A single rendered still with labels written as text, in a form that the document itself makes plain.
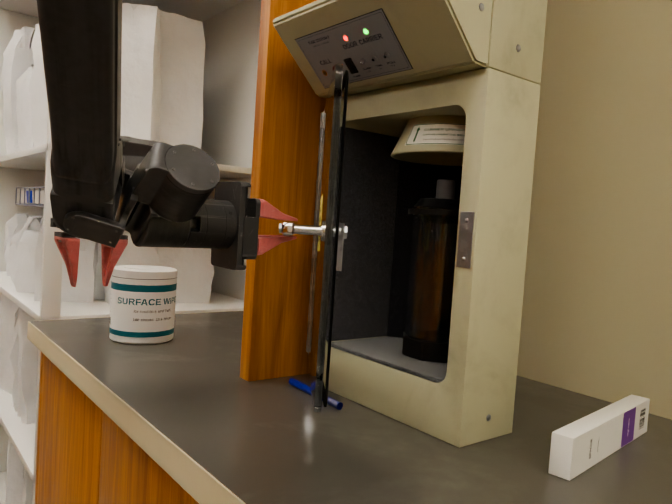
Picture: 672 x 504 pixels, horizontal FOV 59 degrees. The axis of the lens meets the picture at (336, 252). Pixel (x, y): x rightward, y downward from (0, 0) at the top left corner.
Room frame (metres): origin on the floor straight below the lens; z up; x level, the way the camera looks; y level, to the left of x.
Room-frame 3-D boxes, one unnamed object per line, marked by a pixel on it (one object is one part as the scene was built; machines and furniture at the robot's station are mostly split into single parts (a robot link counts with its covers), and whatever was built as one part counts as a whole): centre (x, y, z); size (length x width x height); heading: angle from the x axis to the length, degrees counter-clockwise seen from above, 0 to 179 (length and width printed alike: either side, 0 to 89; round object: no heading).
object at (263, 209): (0.73, 0.09, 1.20); 0.09 x 0.07 x 0.07; 129
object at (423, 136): (0.89, -0.16, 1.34); 0.18 x 0.18 x 0.05
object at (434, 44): (0.81, -0.03, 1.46); 0.32 x 0.12 x 0.10; 38
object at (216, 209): (0.68, 0.15, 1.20); 0.07 x 0.07 x 0.10; 39
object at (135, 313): (1.23, 0.40, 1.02); 0.13 x 0.13 x 0.15
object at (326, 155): (0.81, 0.02, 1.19); 0.30 x 0.01 x 0.40; 4
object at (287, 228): (0.73, 0.04, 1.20); 0.10 x 0.05 x 0.03; 4
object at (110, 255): (0.88, 0.36, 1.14); 0.07 x 0.07 x 0.09; 38
